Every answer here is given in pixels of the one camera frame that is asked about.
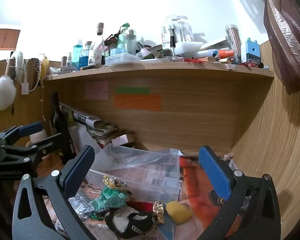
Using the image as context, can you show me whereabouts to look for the yellow hanging pouch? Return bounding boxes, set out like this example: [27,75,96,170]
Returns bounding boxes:
[41,57,51,76]

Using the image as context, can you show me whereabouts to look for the stack of newspapers and books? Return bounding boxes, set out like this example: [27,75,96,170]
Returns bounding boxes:
[59,102,118,146]

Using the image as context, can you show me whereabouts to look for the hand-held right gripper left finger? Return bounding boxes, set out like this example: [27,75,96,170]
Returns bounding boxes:
[12,145,95,240]

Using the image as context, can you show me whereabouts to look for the orange sticky note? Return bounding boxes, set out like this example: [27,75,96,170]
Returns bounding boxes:
[114,94,162,112]

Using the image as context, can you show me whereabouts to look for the corked clear glass bottle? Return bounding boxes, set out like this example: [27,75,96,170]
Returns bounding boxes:
[96,23,106,51]

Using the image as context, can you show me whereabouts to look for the flat clear lidded box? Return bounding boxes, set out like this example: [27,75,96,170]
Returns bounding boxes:
[105,53,142,67]

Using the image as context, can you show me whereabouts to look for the green knitted scrunchie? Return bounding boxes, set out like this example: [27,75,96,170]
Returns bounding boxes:
[91,186,131,213]

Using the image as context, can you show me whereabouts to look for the brown cosmetic stick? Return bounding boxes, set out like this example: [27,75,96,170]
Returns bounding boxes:
[81,64,103,71]

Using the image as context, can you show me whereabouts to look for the pink sticky note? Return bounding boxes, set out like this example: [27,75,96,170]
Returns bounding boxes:
[85,80,109,100]

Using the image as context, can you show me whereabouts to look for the wooden shelf board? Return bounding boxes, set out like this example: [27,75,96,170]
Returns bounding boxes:
[43,59,275,81]

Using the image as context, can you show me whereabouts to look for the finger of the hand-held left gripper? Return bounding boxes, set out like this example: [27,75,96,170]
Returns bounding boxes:
[0,133,63,167]
[0,122,44,146]

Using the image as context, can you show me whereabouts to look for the blue plastic sharpener box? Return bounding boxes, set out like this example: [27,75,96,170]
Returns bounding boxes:
[245,38,262,66]

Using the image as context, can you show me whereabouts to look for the blue liquid bottle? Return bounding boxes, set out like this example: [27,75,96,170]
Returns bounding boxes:
[73,44,84,70]

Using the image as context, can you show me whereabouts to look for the crinkled clear plastic bag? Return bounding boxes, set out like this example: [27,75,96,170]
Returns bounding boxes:
[96,143,186,174]

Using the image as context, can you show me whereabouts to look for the red fabric band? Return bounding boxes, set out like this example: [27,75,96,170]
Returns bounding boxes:
[126,200,155,212]

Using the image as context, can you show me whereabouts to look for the yellow sponge puff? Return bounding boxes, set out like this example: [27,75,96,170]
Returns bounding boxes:
[165,200,193,225]

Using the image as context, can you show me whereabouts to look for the clear plastic storage box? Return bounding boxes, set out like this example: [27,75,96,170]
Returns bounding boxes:
[86,150,181,203]

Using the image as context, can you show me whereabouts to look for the black pen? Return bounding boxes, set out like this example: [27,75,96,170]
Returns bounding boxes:
[170,28,176,56]

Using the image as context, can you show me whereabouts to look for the white cup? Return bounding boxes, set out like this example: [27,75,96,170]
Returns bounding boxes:
[27,129,49,148]

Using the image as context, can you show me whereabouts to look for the black stand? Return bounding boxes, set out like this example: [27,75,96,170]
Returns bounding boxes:
[51,92,77,165]

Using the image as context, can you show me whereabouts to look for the gold pleated scrunchie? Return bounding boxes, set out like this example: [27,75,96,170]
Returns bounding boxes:
[152,200,167,224]

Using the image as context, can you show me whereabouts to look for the white plastic tray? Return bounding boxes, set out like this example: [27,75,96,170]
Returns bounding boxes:
[174,41,203,56]

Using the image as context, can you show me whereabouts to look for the glass of blue beads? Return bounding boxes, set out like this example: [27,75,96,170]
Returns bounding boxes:
[79,49,90,68]

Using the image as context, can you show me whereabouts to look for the clear jar of sticks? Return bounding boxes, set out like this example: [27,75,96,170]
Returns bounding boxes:
[225,24,242,63]

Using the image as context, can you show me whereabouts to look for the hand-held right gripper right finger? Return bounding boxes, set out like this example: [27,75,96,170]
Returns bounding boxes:
[197,145,282,240]

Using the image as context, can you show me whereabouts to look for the green sticky note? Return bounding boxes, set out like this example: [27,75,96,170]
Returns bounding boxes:
[116,87,150,95]

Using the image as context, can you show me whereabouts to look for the silver foil wrapper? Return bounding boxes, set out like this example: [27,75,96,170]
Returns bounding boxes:
[69,192,97,221]

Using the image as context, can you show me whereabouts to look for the brown cardboard box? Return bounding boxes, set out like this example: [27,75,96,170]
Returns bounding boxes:
[0,29,21,50]

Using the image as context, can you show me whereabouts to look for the yellow and white hair tie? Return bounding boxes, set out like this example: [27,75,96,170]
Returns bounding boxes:
[103,175,127,189]

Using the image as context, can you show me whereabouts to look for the brown hanging bag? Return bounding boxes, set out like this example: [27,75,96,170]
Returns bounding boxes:
[216,0,300,95]

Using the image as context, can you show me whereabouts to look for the black and white fabric pouch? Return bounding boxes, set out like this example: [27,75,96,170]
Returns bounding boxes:
[104,206,158,239]

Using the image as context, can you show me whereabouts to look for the brown patterned headband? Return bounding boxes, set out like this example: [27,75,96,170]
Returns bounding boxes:
[30,58,41,92]

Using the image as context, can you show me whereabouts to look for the white fluffy headband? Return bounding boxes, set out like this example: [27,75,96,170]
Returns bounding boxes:
[11,51,25,82]

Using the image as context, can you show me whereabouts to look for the white printed mug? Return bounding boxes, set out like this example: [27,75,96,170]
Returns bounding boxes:
[89,49,102,67]

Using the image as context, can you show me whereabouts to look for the green pump bottle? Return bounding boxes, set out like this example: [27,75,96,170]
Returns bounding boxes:
[118,23,131,49]

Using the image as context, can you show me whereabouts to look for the orange printed paper sheet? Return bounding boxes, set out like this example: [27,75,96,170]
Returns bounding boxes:
[179,156,232,233]

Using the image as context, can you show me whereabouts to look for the white fluffy pompom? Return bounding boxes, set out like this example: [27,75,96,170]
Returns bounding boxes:
[0,76,17,111]

